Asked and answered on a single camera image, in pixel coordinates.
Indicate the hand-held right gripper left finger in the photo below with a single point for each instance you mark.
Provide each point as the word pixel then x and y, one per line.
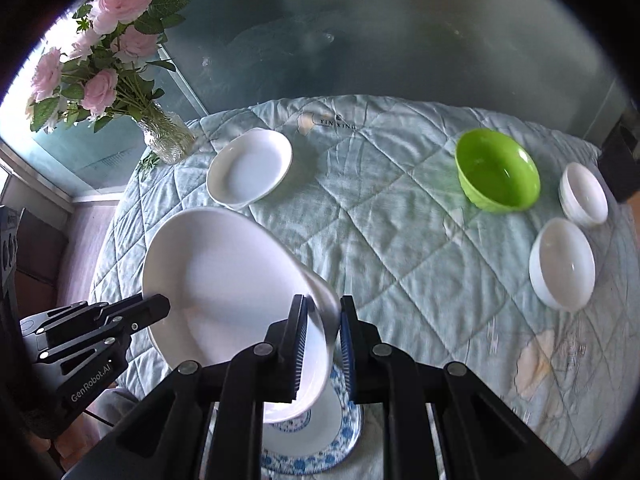
pixel 299 347

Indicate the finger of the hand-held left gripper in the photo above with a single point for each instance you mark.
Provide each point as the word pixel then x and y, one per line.
pixel 100 310
pixel 135 317

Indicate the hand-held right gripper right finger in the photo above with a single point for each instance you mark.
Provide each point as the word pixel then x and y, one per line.
pixel 346 355

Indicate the blue patterned plate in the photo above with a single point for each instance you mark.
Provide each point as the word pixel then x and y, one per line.
pixel 320 440

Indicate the large white plate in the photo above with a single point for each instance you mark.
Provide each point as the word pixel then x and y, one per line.
pixel 220 285

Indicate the white oval plate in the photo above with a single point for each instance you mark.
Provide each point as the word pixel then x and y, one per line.
pixel 250 167

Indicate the large white bowl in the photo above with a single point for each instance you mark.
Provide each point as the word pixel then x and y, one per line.
pixel 562 265

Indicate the green bowl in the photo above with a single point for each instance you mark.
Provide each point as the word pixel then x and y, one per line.
pixel 495 172

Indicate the light blue quilted blanket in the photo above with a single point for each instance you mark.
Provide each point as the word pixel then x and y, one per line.
pixel 390 240

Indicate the glass vase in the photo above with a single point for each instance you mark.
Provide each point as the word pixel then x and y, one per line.
pixel 167 137

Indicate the pink rose bouquet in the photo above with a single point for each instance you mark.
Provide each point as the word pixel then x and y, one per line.
pixel 107 55

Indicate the small white bowl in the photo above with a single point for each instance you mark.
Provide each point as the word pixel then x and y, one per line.
pixel 584 195

